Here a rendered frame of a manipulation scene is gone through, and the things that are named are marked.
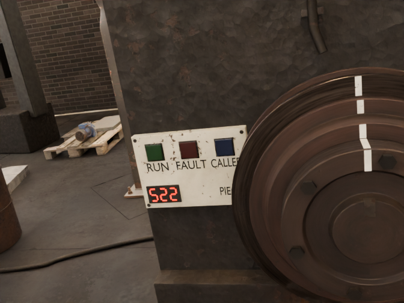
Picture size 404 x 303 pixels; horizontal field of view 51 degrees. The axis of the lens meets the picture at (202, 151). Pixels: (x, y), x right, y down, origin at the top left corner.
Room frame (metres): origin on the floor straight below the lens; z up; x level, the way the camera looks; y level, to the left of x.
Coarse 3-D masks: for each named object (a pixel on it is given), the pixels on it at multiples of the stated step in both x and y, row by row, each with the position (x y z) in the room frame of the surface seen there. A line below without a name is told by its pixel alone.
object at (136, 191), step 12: (96, 0) 3.55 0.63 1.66; (108, 36) 3.52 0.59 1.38; (108, 48) 3.53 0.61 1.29; (108, 60) 3.54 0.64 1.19; (120, 96) 3.53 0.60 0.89; (120, 108) 3.53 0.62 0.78; (120, 120) 3.54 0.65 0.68; (132, 144) 3.52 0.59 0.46; (132, 156) 3.53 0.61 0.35; (132, 168) 3.54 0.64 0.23; (132, 192) 3.47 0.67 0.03
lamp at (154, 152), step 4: (160, 144) 0.89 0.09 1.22; (148, 148) 0.90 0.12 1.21; (152, 148) 0.90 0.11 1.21; (156, 148) 0.89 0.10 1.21; (160, 148) 0.89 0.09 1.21; (148, 152) 0.90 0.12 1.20; (152, 152) 0.90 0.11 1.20; (156, 152) 0.90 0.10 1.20; (160, 152) 0.89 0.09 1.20; (148, 156) 0.90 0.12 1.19; (152, 156) 0.90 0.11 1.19; (156, 156) 0.90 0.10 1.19; (160, 156) 0.89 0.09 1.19; (148, 160) 0.90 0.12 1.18; (152, 160) 0.90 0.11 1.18; (156, 160) 0.90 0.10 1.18
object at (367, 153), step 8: (360, 80) 0.66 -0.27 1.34; (360, 88) 0.66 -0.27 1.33; (360, 104) 0.65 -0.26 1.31; (360, 112) 0.65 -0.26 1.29; (360, 128) 0.63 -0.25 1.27; (360, 136) 0.63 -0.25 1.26; (368, 144) 0.60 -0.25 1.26; (368, 152) 0.58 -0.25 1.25; (368, 160) 0.58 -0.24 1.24; (368, 168) 0.58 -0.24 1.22
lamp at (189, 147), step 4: (180, 144) 0.88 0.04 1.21; (184, 144) 0.88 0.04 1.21; (188, 144) 0.88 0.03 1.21; (192, 144) 0.87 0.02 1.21; (180, 148) 0.88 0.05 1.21; (184, 148) 0.88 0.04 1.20; (188, 148) 0.88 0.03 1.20; (192, 148) 0.87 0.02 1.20; (196, 148) 0.87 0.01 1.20; (184, 152) 0.88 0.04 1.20; (188, 152) 0.88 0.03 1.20; (192, 152) 0.87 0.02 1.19; (196, 152) 0.87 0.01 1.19; (184, 156) 0.88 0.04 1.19; (188, 156) 0.88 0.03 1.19; (192, 156) 0.87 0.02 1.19; (196, 156) 0.87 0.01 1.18
